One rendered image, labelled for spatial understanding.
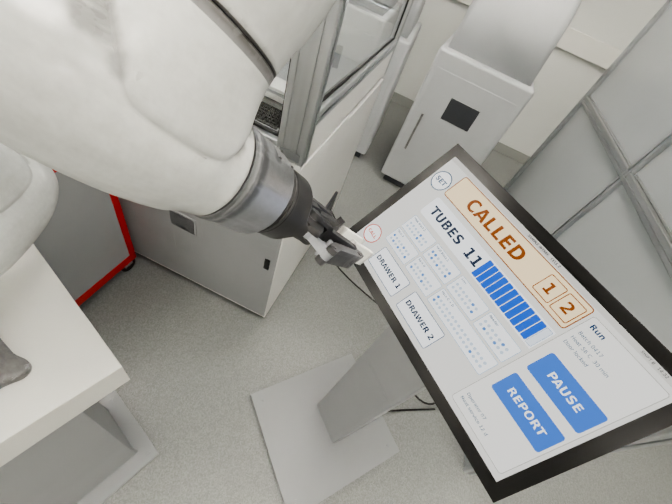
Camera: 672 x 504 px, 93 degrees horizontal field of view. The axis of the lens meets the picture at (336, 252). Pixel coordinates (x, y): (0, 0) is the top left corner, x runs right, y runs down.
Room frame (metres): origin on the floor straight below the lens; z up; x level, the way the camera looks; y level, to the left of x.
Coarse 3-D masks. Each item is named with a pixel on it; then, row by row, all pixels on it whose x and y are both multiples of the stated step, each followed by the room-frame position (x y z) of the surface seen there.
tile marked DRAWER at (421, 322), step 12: (408, 300) 0.38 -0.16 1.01; (420, 300) 0.38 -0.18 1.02; (408, 312) 0.36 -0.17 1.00; (420, 312) 0.36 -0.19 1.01; (408, 324) 0.34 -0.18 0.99; (420, 324) 0.34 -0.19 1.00; (432, 324) 0.34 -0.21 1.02; (420, 336) 0.33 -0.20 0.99; (432, 336) 0.33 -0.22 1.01; (444, 336) 0.33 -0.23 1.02
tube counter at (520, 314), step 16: (464, 256) 0.45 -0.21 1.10; (480, 256) 0.44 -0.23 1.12; (480, 272) 0.42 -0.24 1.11; (496, 272) 0.42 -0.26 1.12; (496, 288) 0.40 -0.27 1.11; (512, 288) 0.40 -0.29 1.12; (496, 304) 0.37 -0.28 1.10; (512, 304) 0.37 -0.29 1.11; (528, 304) 0.37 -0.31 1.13; (512, 320) 0.35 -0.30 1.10; (528, 320) 0.35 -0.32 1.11; (544, 320) 0.35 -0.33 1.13; (528, 336) 0.33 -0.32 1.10; (544, 336) 0.33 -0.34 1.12
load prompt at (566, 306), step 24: (456, 192) 0.55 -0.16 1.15; (480, 192) 0.54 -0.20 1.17; (480, 216) 0.51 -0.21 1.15; (504, 216) 0.50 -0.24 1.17; (504, 240) 0.46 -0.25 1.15; (528, 240) 0.46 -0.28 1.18; (528, 264) 0.43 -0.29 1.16; (528, 288) 0.40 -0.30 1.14; (552, 288) 0.39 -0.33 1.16; (552, 312) 0.36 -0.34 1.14; (576, 312) 0.36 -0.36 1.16
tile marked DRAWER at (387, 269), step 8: (384, 248) 0.47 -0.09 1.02; (376, 256) 0.46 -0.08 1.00; (384, 256) 0.45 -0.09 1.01; (392, 256) 0.45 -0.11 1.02; (376, 264) 0.44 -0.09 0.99; (384, 264) 0.44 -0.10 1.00; (392, 264) 0.44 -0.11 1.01; (376, 272) 0.43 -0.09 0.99; (384, 272) 0.43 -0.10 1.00; (392, 272) 0.43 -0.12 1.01; (400, 272) 0.43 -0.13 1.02; (384, 280) 0.41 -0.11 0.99; (392, 280) 0.41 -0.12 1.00; (400, 280) 0.41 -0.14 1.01; (408, 280) 0.41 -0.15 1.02; (392, 288) 0.40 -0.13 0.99; (400, 288) 0.40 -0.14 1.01; (392, 296) 0.39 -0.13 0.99
